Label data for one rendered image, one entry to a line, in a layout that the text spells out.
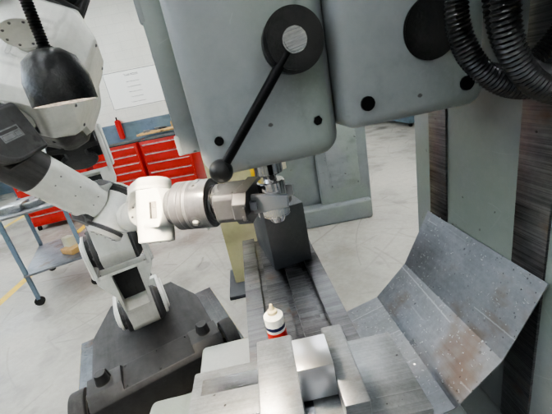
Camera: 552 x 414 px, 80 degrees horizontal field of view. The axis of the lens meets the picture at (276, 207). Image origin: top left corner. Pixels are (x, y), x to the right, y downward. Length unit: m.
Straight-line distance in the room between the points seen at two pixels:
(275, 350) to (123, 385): 0.82
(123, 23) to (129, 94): 1.65
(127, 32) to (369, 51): 9.61
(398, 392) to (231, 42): 0.52
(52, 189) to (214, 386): 0.50
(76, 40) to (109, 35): 9.19
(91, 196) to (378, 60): 0.66
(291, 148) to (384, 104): 0.13
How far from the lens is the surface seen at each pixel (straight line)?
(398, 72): 0.46
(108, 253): 1.19
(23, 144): 0.78
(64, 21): 0.89
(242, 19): 0.44
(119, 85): 9.96
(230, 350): 0.90
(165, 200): 0.61
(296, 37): 0.41
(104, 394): 1.33
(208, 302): 1.87
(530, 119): 0.59
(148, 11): 0.53
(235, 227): 2.44
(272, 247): 0.95
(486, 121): 0.66
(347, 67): 0.43
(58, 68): 0.46
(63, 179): 0.82
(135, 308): 1.38
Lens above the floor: 1.41
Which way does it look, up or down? 20 degrees down
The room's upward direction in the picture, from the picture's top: 11 degrees counter-clockwise
